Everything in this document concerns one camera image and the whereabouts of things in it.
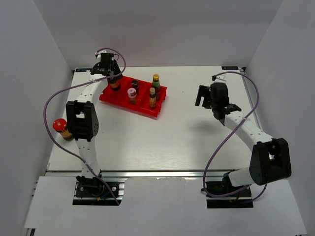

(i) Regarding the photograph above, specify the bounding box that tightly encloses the red-cap dark sauce jar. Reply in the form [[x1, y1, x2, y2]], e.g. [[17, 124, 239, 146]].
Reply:
[[108, 78, 121, 91]]

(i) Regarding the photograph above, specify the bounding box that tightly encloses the black-cap spice shaker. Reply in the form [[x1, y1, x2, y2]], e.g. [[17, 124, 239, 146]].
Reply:
[[131, 80, 139, 94]]

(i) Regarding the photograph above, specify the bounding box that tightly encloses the pink-cap spice jar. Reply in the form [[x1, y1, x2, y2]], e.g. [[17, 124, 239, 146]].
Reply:
[[127, 88, 137, 105]]

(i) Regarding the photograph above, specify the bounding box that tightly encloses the green-label red sauce bottle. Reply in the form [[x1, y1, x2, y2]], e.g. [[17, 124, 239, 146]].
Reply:
[[152, 74, 160, 101]]

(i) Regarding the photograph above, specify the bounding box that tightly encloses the yellow-label dark sauce bottle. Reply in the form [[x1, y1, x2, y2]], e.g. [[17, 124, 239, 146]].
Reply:
[[149, 87, 157, 109]]

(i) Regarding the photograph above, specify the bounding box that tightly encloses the red-cap brown spice jar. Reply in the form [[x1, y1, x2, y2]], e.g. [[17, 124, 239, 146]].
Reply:
[[53, 118, 73, 141]]

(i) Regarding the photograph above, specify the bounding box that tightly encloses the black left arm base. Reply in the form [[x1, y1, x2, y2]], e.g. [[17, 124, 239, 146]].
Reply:
[[72, 176, 126, 207]]

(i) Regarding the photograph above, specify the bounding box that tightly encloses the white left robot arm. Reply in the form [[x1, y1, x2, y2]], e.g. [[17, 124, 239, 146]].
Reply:
[[66, 50, 123, 197]]

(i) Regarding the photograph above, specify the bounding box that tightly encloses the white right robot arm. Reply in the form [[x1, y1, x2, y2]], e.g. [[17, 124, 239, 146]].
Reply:
[[195, 83, 292, 196]]

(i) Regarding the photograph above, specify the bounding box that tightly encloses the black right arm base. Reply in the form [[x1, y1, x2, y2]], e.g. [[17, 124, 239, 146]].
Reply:
[[200, 173, 253, 209]]

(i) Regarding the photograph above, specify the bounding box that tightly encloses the left blue table label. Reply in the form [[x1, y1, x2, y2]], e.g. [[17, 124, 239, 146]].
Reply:
[[75, 68, 91, 73]]

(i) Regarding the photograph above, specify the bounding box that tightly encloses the blue table label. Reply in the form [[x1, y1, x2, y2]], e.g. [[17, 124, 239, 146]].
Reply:
[[221, 66, 239, 71], [75, 68, 91, 73]]

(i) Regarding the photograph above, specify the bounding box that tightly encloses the red three-compartment plastic tray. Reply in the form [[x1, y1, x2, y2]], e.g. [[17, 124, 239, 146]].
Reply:
[[99, 76, 167, 118]]

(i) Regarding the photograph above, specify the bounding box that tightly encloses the right blue table label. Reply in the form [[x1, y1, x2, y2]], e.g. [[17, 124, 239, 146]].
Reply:
[[221, 66, 239, 71]]

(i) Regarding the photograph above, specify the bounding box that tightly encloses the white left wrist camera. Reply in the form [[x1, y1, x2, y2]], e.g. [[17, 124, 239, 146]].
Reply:
[[94, 49, 107, 59]]

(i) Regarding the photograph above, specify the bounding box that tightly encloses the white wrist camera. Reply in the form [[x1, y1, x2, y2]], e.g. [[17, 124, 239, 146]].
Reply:
[[94, 49, 107, 59], [212, 75, 226, 84]]

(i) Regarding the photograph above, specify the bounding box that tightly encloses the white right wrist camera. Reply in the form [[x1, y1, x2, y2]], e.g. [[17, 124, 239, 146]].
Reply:
[[212, 75, 226, 84]]

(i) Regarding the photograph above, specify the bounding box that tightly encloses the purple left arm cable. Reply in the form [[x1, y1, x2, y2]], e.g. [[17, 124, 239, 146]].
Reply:
[[43, 47, 127, 206]]

